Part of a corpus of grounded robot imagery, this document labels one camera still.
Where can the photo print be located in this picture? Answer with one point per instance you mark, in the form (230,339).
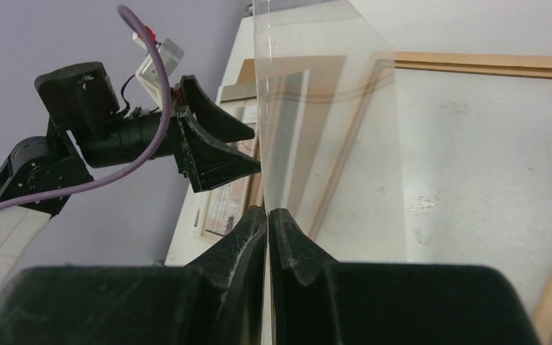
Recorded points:
(219,210)

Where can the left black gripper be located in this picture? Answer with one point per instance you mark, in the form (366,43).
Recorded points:
(207,158)

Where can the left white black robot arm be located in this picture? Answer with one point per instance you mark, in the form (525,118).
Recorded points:
(88,129)

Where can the clear acrylic sheet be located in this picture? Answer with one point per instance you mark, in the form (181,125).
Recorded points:
(329,134)

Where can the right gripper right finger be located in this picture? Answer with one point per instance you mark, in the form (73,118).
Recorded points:
(301,307)

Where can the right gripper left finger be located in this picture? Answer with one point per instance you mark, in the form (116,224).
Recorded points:
(221,291)

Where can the brown backing board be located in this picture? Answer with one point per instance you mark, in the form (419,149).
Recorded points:
(276,122)

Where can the wooden picture frame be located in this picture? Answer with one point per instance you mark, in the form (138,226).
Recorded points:
(475,137)

